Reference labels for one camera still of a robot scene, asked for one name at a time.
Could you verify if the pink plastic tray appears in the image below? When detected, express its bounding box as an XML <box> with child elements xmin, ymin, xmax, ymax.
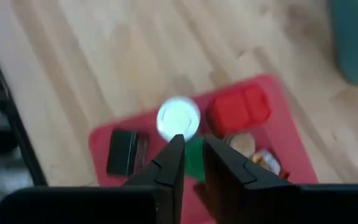
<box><xmin>88</xmin><ymin>73</ymin><xmax>319</xmax><ymax>224</ymax></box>

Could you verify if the red box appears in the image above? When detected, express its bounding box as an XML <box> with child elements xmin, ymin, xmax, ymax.
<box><xmin>206</xmin><ymin>84</ymin><xmax>272</xmax><ymax>138</ymax></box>

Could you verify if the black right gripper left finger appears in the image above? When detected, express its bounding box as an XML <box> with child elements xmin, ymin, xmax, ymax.
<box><xmin>0</xmin><ymin>133</ymin><xmax>186</xmax><ymax>224</ymax></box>

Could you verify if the glass spice jar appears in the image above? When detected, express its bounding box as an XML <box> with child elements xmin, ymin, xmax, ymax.
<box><xmin>156</xmin><ymin>96</ymin><xmax>202</xmax><ymax>143</ymax></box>

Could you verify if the small dark green box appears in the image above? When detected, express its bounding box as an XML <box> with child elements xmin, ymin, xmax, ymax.
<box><xmin>106</xmin><ymin>129</ymin><xmax>150</xmax><ymax>177</ymax></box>

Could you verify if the brown chocolate wrapper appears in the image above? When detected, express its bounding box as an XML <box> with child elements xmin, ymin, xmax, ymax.
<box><xmin>250</xmin><ymin>148</ymin><xmax>290</xmax><ymax>180</ymax></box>

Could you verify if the green plastic bin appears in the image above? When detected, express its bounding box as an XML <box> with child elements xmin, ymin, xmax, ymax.
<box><xmin>330</xmin><ymin>0</ymin><xmax>358</xmax><ymax>86</ymax></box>

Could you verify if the green-label herb jar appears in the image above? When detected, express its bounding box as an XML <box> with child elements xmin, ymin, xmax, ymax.
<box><xmin>184</xmin><ymin>136</ymin><xmax>206</xmax><ymax>183</ymax></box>

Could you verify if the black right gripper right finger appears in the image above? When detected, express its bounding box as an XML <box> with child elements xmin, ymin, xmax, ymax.
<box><xmin>203</xmin><ymin>133</ymin><xmax>358</xmax><ymax>224</ymax></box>

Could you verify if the black aluminium rig frame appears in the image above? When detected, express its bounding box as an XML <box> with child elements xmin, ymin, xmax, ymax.
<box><xmin>0</xmin><ymin>18</ymin><xmax>48</xmax><ymax>187</ymax></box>

